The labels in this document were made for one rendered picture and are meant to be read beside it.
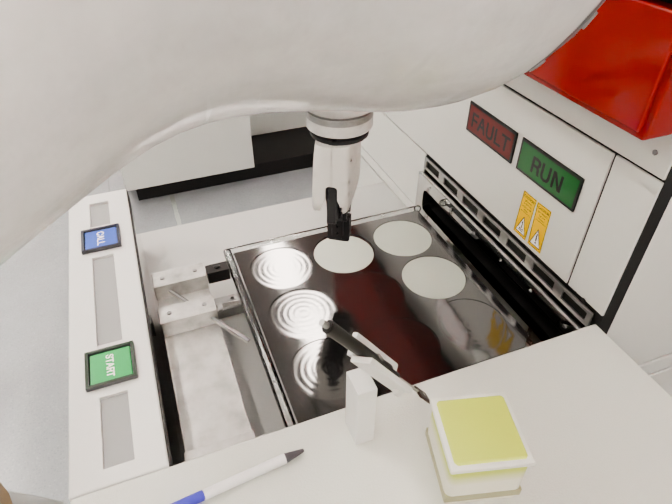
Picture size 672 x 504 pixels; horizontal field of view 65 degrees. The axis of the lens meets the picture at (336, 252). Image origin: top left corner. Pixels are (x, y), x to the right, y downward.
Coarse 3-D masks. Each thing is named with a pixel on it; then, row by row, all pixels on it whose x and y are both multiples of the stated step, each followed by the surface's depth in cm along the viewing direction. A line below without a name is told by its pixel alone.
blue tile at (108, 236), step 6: (108, 228) 83; (114, 228) 83; (90, 234) 82; (96, 234) 82; (102, 234) 82; (108, 234) 82; (114, 234) 82; (90, 240) 80; (96, 240) 80; (102, 240) 80; (108, 240) 80; (114, 240) 80; (90, 246) 79; (96, 246) 79
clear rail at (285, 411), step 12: (228, 252) 88; (228, 264) 86; (240, 276) 84; (240, 288) 81; (252, 312) 77; (264, 348) 72; (264, 360) 71; (276, 372) 69; (276, 384) 67; (276, 396) 66; (288, 408) 65; (288, 420) 63
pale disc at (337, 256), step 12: (324, 240) 91; (336, 240) 91; (360, 240) 91; (324, 252) 88; (336, 252) 88; (348, 252) 88; (360, 252) 88; (372, 252) 88; (324, 264) 86; (336, 264) 86; (348, 264) 86; (360, 264) 86
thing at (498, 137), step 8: (472, 112) 82; (480, 112) 80; (472, 120) 82; (480, 120) 80; (488, 120) 78; (472, 128) 83; (480, 128) 81; (488, 128) 79; (496, 128) 77; (504, 128) 75; (480, 136) 81; (488, 136) 79; (496, 136) 77; (504, 136) 76; (512, 136) 74; (488, 144) 80; (496, 144) 78; (504, 144) 76; (512, 144) 74; (504, 152) 77
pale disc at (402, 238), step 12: (384, 228) 94; (396, 228) 94; (408, 228) 94; (420, 228) 94; (384, 240) 91; (396, 240) 91; (408, 240) 91; (420, 240) 91; (396, 252) 88; (408, 252) 88; (420, 252) 88
